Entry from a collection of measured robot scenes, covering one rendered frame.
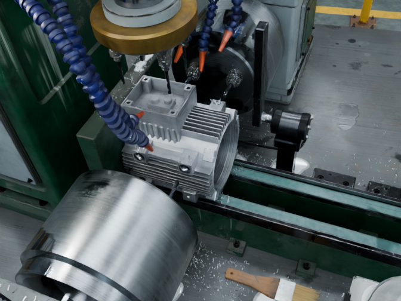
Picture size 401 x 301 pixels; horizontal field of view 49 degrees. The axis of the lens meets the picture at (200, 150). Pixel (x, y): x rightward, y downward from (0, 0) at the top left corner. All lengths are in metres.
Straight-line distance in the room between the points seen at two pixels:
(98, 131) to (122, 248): 0.26
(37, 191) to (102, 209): 0.38
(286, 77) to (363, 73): 0.32
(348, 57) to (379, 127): 0.34
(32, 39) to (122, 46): 0.20
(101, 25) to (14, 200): 0.56
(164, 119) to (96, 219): 0.26
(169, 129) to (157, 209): 0.21
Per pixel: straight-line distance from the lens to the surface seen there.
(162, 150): 0.88
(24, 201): 1.13
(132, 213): 0.68
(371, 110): 1.39
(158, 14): 0.71
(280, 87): 1.32
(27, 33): 0.84
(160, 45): 0.71
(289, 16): 1.19
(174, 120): 0.83
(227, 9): 1.08
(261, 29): 0.85
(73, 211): 0.70
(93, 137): 0.82
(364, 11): 3.27
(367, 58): 1.59
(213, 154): 0.83
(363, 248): 0.93
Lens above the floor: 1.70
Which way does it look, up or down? 47 degrees down
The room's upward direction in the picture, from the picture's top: 6 degrees counter-clockwise
